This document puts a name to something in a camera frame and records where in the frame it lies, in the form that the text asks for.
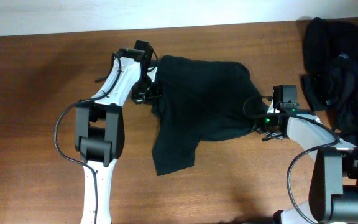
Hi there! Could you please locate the pile of black clothes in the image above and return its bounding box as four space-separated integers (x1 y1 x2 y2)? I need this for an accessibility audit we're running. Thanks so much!
301 17 358 146

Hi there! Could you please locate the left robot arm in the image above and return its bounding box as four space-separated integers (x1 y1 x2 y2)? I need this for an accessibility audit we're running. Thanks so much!
75 40 162 223

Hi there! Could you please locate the black t-shirt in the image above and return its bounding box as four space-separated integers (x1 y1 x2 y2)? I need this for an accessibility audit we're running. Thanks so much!
152 55 268 176

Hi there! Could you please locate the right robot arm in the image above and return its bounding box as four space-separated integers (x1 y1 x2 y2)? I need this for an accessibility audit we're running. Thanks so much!
256 85 358 224

